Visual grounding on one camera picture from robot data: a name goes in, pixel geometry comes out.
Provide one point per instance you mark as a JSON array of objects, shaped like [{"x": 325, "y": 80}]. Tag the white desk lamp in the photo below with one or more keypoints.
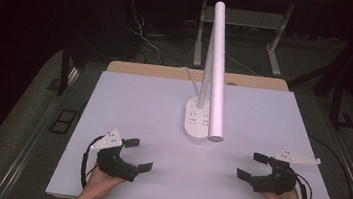
[{"x": 216, "y": 67}]

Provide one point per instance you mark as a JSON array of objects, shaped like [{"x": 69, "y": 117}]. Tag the black floor frame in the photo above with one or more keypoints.
[{"x": 63, "y": 121}]

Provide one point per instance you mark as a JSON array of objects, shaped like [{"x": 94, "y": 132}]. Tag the white table mat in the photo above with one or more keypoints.
[{"x": 162, "y": 118}]

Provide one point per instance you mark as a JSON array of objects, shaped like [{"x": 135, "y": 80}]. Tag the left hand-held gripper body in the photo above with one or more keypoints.
[{"x": 113, "y": 164}]

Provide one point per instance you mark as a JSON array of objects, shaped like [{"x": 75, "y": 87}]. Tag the person's left hand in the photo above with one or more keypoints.
[{"x": 101, "y": 181}]

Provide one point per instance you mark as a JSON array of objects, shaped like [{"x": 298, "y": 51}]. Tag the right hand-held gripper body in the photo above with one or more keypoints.
[{"x": 277, "y": 181}]

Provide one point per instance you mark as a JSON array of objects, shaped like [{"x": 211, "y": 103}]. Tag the black metal stand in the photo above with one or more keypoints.
[
  {"x": 340, "y": 104},
  {"x": 64, "y": 70}
]

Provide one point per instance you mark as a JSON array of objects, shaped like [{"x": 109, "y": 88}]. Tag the white-legged metal desk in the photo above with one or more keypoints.
[{"x": 202, "y": 32}]

